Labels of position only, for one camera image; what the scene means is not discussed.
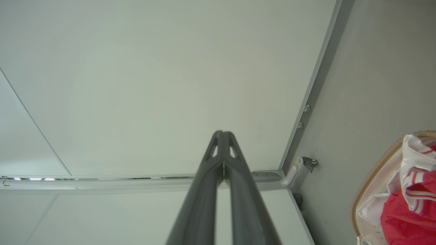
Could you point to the grey aluminium partition floor rail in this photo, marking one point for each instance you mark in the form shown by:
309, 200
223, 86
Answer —
327, 68

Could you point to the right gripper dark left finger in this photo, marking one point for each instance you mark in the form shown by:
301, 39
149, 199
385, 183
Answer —
201, 197

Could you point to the black rubber partition foot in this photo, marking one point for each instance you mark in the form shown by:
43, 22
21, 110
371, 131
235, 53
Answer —
298, 200

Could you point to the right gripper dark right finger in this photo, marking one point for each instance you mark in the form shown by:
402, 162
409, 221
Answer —
245, 204

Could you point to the black caster wheel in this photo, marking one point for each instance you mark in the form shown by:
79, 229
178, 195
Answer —
310, 165

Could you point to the red and white garment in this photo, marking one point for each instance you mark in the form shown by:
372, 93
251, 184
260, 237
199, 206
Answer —
408, 221

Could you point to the white cloth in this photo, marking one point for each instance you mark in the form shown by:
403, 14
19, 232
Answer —
371, 208

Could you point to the white wicker-rimmed laundry basket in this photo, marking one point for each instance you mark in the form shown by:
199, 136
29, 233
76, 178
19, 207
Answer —
366, 183

